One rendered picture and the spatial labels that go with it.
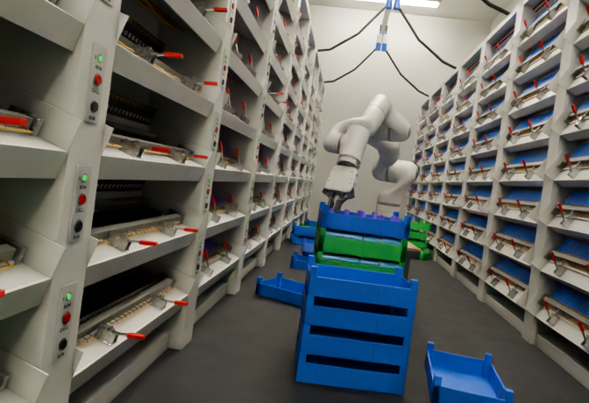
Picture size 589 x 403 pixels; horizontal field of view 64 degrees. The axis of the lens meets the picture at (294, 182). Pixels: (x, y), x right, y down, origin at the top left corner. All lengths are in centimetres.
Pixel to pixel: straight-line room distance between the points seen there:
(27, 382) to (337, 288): 79
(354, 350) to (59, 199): 90
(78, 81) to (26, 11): 13
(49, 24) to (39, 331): 45
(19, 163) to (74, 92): 14
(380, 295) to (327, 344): 20
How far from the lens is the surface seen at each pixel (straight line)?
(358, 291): 134
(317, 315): 135
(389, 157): 228
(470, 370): 174
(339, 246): 161
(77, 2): 81
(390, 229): 163
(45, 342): 84
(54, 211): 79
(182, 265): 146
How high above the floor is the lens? 56
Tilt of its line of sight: 1 degrees down
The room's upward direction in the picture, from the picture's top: 8 degrees clockwise
